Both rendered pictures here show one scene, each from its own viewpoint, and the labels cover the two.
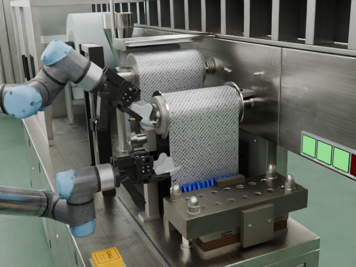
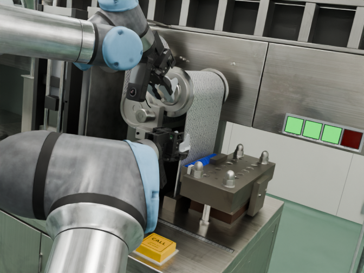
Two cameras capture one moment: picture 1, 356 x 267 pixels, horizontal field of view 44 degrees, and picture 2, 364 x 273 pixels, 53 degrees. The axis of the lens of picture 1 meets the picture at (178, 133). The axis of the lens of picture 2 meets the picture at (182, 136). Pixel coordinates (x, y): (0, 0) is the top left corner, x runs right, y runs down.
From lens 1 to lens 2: 82 cm
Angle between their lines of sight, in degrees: 37
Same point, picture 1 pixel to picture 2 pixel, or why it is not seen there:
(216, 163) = (205, 143)
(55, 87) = not seen: hidden behind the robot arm
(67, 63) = (136, 14)
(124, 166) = (162, 142)
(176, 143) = (190, 121)
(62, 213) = not seen: hidden behind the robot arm
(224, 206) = (244, 179)
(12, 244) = not seen: outside the picture
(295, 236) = (270, 203)
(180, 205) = (209, 181)
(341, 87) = (338, 77)
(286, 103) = (268, 90)
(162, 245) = (184, 225)
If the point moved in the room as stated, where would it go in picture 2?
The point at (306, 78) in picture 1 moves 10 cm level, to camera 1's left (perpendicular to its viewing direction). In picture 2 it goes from (298, 69) to (278, 66)
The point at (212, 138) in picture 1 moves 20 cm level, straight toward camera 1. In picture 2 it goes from (208, 118) to (249, 136)
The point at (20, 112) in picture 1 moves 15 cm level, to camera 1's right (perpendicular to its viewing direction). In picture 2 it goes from (128, 60) to (193, 67)
